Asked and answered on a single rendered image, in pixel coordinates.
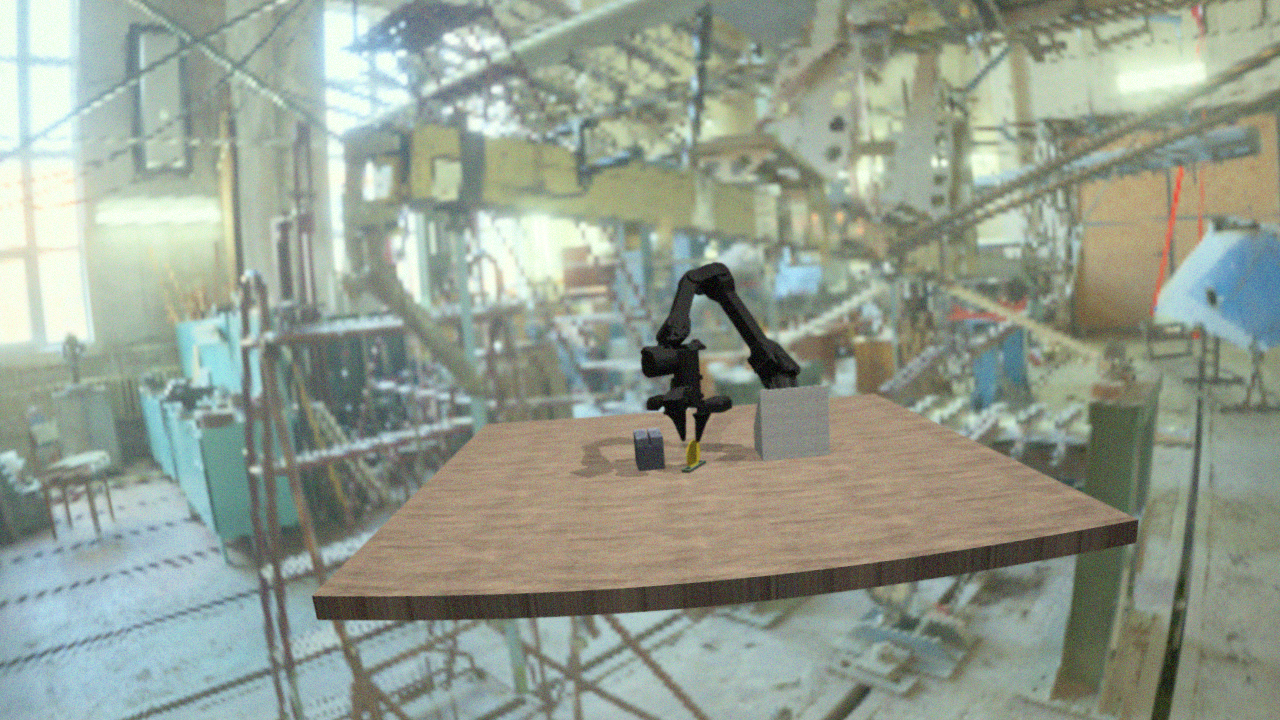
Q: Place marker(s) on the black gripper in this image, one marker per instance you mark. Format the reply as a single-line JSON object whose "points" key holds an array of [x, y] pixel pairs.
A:
{"points": [[716, 404]]}

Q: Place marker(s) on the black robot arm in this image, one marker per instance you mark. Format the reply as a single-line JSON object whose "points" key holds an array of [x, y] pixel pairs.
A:
{"points": [[775, 367]]}

